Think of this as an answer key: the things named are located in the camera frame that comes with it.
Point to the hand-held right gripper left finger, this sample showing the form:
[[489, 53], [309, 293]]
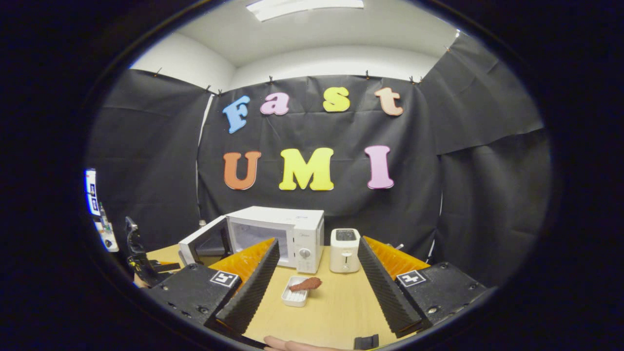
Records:
[[253, 287]]

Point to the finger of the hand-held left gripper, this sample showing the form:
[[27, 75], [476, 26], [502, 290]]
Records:
[[165, 267]]

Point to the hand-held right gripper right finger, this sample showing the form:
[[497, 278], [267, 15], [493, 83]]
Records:
[[385, 292]]

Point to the brown meat piece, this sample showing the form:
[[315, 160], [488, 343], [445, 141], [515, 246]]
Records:
[[307, 283]]

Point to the white microwave oven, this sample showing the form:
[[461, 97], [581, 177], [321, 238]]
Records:
[[302, 229]]

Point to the white ribbed tray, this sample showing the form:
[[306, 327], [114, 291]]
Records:
[[292, 298]]

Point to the white toaster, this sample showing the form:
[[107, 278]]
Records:
[[343, 253]]

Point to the white and blue signboard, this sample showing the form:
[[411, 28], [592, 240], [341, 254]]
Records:
[[91, 190]]

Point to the black backdrop cloth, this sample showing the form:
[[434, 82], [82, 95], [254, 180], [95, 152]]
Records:
[[317, 131]]

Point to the row of black cloth clips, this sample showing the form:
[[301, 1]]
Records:
[[270, 79]]

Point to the long ceiling light panel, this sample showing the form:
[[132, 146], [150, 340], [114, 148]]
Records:
[[304, 8]]

